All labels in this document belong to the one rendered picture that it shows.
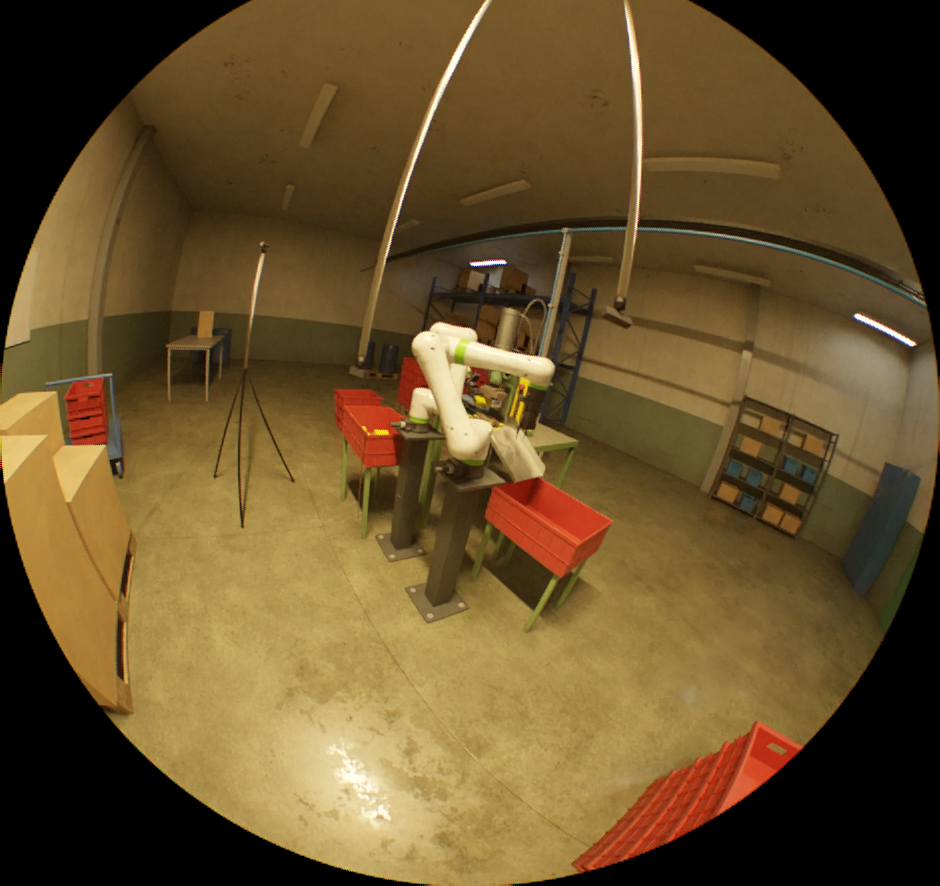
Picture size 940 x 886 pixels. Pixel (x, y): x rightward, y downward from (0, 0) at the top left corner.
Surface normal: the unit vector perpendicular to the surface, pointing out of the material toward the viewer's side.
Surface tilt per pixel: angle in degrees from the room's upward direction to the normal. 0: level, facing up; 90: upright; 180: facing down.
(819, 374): 90
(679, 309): 90
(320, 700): 0
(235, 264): 90
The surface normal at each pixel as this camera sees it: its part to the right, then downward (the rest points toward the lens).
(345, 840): 0.22, -0.94
